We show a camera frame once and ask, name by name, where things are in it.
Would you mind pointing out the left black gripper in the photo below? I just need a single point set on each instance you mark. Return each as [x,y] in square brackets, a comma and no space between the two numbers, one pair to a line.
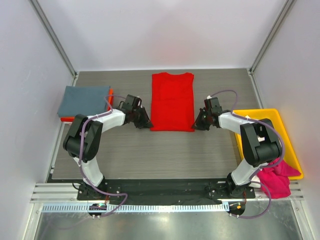
[139,116]

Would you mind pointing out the folded orange t shirt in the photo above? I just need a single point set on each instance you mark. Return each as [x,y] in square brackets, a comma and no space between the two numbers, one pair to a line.
[110,97]

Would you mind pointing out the right aluminium frame post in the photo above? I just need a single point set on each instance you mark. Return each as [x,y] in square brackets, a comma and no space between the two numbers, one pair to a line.
[282,15]

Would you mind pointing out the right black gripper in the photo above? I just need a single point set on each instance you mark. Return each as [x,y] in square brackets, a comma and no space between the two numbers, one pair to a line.
[204,118]

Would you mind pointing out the left aluminium frame post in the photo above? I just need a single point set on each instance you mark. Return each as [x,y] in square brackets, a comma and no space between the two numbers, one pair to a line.
[52,35]

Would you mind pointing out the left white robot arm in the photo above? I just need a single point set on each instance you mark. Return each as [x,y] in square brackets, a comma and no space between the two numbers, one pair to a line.
[83,139]

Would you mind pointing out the slotted cable duct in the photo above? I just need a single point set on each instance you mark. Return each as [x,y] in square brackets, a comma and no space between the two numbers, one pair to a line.
[102,208]

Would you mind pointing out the aluminium frame post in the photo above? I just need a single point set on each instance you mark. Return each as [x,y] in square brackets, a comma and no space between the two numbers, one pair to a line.
[282,15]
[52,35]

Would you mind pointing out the red t shirt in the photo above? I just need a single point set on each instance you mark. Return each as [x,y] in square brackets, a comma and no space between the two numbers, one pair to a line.
[172,102]

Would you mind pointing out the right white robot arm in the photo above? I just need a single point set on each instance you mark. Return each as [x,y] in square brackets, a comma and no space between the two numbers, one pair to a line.
[261,143]

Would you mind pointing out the magenta t shirt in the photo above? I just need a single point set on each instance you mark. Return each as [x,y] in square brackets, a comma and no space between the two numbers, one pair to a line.
[276,180]

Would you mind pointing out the folded grey t shirt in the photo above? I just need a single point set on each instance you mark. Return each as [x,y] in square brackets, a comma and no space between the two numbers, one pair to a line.
[80,101]

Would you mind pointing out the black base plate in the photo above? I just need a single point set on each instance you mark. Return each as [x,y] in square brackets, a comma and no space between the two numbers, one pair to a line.
[165,192]

